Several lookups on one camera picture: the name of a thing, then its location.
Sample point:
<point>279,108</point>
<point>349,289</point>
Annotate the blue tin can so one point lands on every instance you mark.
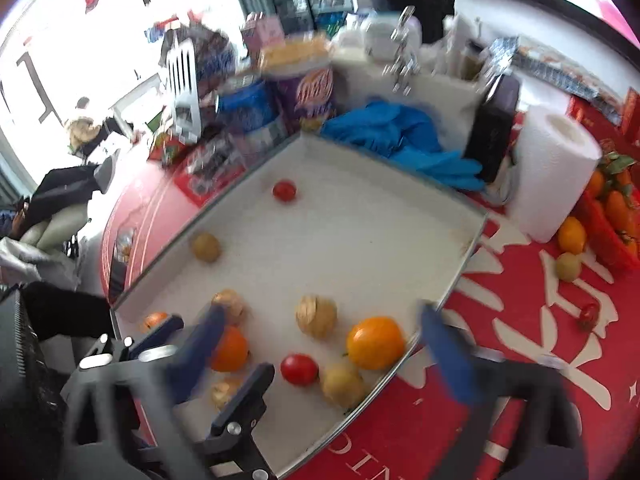
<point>250,110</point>

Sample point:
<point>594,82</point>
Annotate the white chair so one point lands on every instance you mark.
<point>52,230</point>

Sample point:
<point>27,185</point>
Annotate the red snack packet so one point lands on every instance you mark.
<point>167,147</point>

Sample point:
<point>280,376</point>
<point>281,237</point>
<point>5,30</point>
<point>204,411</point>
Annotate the white paper towel roll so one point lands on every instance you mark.
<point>545,180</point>

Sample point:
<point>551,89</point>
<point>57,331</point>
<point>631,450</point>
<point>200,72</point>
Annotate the brown kiwi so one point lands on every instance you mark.
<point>206,246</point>
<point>342,385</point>
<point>568,266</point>

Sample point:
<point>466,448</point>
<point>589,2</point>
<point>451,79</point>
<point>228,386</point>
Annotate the red plastic basket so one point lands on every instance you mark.
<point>607,240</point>

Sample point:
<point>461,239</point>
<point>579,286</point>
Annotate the blue rubber gloves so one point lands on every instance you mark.
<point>400,130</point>

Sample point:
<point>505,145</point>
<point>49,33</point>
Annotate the black speaker box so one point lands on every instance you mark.
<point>487,135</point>

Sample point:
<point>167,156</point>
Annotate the white foam box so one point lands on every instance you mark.
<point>360,85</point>

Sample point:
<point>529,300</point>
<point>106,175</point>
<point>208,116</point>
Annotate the pink carton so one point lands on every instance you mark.
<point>262,32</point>

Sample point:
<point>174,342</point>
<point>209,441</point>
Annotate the blue checked cloth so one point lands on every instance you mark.
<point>550,70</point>

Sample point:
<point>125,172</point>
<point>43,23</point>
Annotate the red cherry tomato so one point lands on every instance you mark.
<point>284,190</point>
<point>590,314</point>
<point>299,369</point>

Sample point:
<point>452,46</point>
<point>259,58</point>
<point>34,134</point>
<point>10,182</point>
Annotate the blue and white snack bag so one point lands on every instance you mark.
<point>215,55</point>

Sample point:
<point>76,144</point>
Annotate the red gift packets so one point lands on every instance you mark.
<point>630,112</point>

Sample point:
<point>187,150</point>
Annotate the purple drink cup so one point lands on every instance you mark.
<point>305,95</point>

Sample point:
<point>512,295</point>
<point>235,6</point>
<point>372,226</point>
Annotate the gold foil ball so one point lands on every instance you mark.
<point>234,305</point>
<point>316,315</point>
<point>224,392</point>

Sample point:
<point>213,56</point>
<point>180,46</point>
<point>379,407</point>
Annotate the red printed tablecloth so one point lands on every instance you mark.
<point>525,310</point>

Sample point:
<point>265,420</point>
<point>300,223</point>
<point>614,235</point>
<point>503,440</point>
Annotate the metal thermos bottle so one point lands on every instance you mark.
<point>474,60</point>

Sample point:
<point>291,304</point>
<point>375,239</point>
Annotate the clear wrapped snack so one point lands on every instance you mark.
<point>125,245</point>

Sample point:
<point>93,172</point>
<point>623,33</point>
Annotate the small orange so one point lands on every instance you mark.
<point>154,319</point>

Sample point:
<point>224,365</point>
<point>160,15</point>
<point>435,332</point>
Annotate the leafy tangerine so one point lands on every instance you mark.
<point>630,242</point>
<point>617,210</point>
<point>595,182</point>

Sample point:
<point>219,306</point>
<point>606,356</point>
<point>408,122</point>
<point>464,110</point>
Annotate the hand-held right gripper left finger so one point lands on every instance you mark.
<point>200,355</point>

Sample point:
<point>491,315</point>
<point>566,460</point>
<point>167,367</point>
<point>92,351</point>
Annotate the clear wrapped packets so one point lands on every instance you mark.
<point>215,162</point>

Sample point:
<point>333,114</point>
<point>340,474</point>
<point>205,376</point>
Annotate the silver rabbit figurine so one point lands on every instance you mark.
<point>402,60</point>

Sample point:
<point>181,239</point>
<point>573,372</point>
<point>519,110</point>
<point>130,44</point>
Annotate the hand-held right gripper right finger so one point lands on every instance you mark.
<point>450,360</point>

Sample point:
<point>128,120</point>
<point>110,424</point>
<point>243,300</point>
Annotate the white shallow tray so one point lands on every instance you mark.
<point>360,240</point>

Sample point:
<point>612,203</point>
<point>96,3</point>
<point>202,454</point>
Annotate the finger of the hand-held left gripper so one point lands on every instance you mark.
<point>245,400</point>
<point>160,332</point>

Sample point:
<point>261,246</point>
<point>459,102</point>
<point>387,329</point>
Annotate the white round appliance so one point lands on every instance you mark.
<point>380,35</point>

